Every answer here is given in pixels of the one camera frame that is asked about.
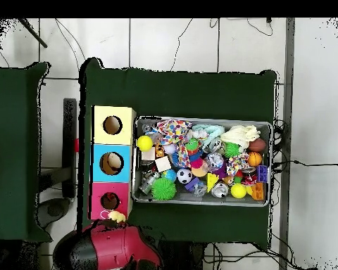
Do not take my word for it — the polka dot cloth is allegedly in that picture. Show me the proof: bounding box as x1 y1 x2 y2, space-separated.
156 119 193 168

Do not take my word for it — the green-headed spiky caterpillar toy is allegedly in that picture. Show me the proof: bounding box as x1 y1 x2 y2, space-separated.
184 137 208 178

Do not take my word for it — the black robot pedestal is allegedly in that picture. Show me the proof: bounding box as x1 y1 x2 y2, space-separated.
160 240 206 270

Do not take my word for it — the purple plastic block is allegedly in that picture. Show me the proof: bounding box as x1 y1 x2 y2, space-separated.
256 165 269 184

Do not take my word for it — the black rod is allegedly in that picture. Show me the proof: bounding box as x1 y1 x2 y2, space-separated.
16 18 48 49

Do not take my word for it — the cream knitted cloth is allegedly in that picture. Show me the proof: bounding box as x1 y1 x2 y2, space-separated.
219 124 261 150

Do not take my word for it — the orange striped tiger plush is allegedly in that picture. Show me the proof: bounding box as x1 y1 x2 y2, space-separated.
102 192 119 207

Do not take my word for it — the dark green tablecloth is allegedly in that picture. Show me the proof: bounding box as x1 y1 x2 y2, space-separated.
77 57 277 250

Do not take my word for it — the large green spiky ball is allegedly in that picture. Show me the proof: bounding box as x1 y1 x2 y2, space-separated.
151 177 177 201

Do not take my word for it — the small orange basketball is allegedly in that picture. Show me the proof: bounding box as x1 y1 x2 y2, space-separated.
247 151 263 167

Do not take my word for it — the small soccer ball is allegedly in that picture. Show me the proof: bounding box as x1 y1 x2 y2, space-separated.
176 167 193 185

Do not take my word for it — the large yellow ball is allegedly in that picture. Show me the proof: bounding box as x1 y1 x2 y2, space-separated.
137 135 154 153

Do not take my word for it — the pale yellow plush toy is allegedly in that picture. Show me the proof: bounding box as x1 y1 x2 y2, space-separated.
107 210 127 224

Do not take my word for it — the blue globe ball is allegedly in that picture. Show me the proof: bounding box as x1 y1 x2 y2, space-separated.
161 169 177 183

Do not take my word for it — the wooden cube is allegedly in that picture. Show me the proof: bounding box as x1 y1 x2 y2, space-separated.
154 155 173 173

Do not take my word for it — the green-covered side table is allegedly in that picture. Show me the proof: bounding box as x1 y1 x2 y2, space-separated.
0 61 52 243

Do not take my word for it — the wooden box with three holes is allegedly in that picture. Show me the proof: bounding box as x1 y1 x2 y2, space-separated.
88 105 137 221

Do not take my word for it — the black stand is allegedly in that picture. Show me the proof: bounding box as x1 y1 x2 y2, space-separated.
62 98 77 198

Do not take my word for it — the silver mesh bin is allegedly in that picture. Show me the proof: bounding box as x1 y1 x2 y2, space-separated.
131 115 274 207

